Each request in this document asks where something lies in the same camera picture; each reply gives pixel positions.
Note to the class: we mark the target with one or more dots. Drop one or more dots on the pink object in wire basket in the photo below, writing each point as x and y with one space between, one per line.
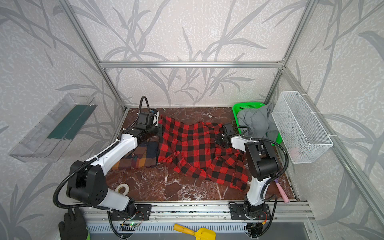
295 153

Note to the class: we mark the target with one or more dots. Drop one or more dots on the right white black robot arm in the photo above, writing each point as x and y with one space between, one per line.
267 161

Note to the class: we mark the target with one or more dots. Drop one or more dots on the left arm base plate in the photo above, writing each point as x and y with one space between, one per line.
138 211

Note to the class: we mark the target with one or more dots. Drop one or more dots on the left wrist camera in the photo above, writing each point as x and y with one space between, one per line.
155 114

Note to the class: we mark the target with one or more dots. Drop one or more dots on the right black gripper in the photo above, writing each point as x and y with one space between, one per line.
220 141

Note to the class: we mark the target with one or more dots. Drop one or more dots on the yellow toy shovel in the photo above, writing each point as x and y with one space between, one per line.
201 234

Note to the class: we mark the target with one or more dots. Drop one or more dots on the purple pink toy fork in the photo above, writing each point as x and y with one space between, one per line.
282 192

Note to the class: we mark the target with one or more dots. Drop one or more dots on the black glove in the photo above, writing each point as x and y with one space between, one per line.
74 226

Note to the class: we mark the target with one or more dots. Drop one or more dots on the aluminium front rail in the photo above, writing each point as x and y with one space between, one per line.
218 212

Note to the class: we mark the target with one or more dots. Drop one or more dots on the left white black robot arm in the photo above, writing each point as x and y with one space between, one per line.
86 184

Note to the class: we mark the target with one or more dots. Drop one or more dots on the folded brown plaid shirt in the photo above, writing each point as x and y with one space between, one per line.
144 156

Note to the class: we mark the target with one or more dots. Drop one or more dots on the white tape roll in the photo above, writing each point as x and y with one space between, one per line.
122 189

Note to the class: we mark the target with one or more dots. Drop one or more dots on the green plastic basket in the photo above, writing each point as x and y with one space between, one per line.
246 106

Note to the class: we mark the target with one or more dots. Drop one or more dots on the clear plastic wall tray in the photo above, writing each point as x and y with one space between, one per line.
50 138

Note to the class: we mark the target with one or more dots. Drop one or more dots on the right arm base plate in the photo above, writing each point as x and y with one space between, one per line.
245 211

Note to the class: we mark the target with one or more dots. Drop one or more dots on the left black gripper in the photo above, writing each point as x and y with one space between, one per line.
157 129

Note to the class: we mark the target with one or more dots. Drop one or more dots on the white wire mesh basket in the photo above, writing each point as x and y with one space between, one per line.
300 127

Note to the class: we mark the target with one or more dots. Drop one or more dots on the grey long sleeve shirt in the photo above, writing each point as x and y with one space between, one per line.
258 123

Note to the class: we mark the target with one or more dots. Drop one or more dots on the red black plaid shirt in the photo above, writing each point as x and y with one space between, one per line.
192 151

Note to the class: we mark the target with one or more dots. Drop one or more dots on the aluminium frame crossbar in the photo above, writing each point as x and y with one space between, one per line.
190 64

